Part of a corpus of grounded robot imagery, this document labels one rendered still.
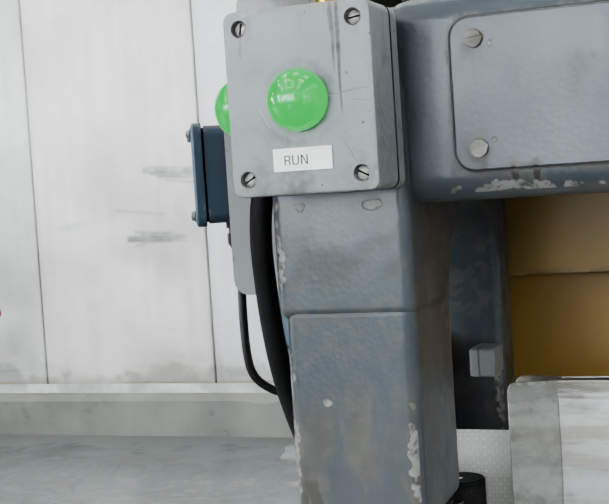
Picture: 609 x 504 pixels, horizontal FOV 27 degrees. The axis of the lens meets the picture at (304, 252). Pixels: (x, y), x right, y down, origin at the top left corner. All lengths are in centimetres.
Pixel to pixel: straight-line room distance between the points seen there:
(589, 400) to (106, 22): 598
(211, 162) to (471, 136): 51
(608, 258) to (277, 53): 34
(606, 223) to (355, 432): 28
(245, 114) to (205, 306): 582
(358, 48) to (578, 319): 38
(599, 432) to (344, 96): 30
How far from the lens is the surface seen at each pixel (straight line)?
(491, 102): 63
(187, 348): 650
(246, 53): 61
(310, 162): 60
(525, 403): 79
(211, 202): 111
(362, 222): 64
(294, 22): 61
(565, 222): 86
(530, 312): 92
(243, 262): 109
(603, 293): 91
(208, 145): 111
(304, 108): 59
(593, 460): 80
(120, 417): 670
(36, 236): 688
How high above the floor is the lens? 124
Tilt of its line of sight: 3 degrees down
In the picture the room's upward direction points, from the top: 4 degrees counter-clockwise
